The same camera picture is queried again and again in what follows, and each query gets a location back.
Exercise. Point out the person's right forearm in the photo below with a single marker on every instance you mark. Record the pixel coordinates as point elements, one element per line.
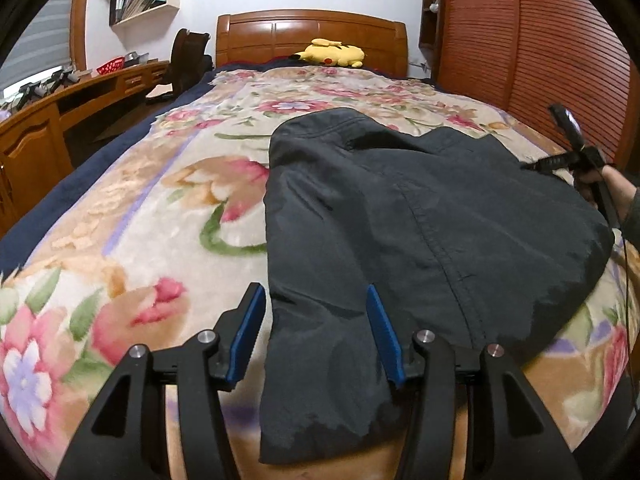
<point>631,205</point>

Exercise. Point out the floral blanket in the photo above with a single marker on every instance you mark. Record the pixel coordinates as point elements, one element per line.
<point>150,210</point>

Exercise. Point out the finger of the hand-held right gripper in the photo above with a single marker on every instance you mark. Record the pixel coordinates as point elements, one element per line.
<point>567,122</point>
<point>550,163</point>

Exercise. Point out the wooden desk cabinet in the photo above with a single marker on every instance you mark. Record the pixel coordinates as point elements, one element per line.
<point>30,145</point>

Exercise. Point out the wooden slatted wardrobe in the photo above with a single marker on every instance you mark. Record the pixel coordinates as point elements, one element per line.
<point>525,35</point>

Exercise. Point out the red basket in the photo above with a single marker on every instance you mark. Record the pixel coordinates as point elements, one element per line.
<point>111,66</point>

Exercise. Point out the wooden bed headboard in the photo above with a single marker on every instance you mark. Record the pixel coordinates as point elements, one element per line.
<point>260,35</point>

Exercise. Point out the dark grey shorts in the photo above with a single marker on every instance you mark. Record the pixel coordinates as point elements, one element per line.
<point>400,210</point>

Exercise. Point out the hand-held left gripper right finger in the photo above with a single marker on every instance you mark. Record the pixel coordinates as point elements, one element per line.
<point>387,340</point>

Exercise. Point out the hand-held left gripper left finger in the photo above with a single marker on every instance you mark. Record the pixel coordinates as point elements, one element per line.
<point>247,330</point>

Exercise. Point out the yellow plush toy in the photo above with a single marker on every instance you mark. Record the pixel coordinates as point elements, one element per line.
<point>325,52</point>

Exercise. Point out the row of books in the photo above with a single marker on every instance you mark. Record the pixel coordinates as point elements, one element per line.
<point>137,2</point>

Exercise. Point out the wooden corner shelf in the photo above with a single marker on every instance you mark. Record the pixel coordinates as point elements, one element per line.
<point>429,30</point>

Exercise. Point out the person's right hand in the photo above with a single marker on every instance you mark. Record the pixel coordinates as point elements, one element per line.
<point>607,177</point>

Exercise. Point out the black device on stand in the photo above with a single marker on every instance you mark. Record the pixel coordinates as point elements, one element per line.
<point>62,78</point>
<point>27,94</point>

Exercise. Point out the dark chair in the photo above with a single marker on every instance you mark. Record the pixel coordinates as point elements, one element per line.
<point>187,60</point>

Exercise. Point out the grey window blind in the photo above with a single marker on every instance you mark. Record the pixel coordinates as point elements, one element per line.
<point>40,35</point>

